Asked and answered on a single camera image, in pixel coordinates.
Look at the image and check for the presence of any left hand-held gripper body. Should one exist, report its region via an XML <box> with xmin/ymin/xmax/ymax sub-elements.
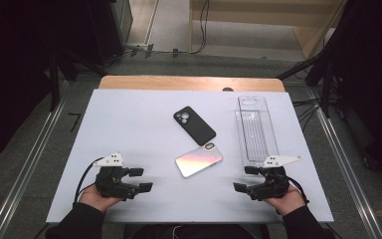
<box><xmin>94</xmin><ymin>152</ymin><xmax>140</xmax><ymax>201</ymax></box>

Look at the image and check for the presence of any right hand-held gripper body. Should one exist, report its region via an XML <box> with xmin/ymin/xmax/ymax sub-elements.
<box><xmin>247</xmin><ymin>154</ymin><xmax>302</xmax><ymax>202</ymax></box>

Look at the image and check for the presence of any clear plastic slotted tray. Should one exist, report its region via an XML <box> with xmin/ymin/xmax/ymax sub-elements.
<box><xmin>234</xmin><ymin>95</ymin><xmax>282</xmax><ymax>167</ymax></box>

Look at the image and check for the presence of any iridescent phone case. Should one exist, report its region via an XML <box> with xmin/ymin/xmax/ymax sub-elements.
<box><xmin>174</xmin><ymin>142</ymin><xmax>224</xmax><ymax>179</ymax></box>

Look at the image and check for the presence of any black phone case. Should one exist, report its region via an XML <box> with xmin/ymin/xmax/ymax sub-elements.
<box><xmin>173</xmin><ymin>106</ymin><xmax>217</xmax><ymax>146</ymax></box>

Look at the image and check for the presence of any person's right hand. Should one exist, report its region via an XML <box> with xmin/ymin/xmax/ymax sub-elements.
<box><xmin>263</xmin><ymin>183</ymin><xmax>306</xmax><ymax>217</ymax></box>

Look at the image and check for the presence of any person's left hand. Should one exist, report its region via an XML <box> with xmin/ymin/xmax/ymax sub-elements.
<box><xmin>79</xmin><ymin>183</ymin><xmax>123</xmax><ymax>214</ymax></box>

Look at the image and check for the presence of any white board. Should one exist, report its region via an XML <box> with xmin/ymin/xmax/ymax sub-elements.
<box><xmin>45</xmin><ymin>89</ymin><xmax>334</xmax><ymax>224</ymax></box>

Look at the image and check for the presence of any black metal stand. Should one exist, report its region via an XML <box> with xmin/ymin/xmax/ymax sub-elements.
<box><xmin>277</xmin><ymin>49</ymin><xmax>337</xmax><ymax>119</ymax></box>
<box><xmin>48</xmin><ymin>48</ymin><xmax>108</xmax><ymax>113</ymax></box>

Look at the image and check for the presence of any dark curtain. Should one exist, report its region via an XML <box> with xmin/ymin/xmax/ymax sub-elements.
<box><xmin>0</xmin><ymin>0</ymin><xmax>94</xmax><ymax>167</ymax></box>
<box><xmin>324</xmin><ymin>0</ymin><xmax>382</xmax><ymax>180</ymax></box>

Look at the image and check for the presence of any dark cabinet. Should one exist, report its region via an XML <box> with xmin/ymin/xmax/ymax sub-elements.
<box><xmin>86</xmin><ymin>0</ymin><xmax>134</xmax><ymax>66</ymax></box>

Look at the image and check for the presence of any light wooden shelf unit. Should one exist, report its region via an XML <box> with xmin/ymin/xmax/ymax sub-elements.
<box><xmin>188</xmin><ymin>0</ymin><xmax>347</xmax><ymax>60</ymax></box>

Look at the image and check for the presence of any right hand-held gripper cable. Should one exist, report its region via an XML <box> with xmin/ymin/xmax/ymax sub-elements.
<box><xmin>287</xmin><ymin>177</ymin><xmax>310</xmax><ymax>204</ymax></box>

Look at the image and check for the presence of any hand-held gripper cable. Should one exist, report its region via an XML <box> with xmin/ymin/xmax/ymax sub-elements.
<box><xmin>287</xmin><ymin>177</ymin><xmax>310</xmax><ymax>204</ymax></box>
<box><xmin>74</xmin><ymin>157</ymin><xmax>103</xmax><ymax>204</ymax></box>

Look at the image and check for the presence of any left hand-held gripper cable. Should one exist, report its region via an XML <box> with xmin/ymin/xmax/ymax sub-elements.
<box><xmin>74</xmin><ymin>157</ymin><xmax>103</xmax><ymax>204</ymax></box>

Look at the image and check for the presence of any aluminium floor rail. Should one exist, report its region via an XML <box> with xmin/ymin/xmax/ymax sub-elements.
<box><xmin>0</xmin><ymin>81</ymin><xmax>69</xmax><ymax>239</ymax></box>
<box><xmin>306</xmin><ymin>88</ymin><xmax>382</xmax><ymax>239</ymax></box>

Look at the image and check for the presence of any bundle of black floor cables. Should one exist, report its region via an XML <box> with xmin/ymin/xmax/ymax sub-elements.
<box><xmin>291</xmin><ymin>98</ymin><xmax>322</xmax><ymax>132</ymax></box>

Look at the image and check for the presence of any floor cable with clips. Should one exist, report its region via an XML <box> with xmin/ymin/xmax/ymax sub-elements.
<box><xmin>123</xmin><ymin>44</ymin><xmax>193</xmax><ymax>59</ymax></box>

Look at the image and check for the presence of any hanging black cable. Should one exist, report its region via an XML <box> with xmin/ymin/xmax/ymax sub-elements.
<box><xmin>190</xmin><ymin>0</ymin><xmax>211</xmax><ymax>55</ymax></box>

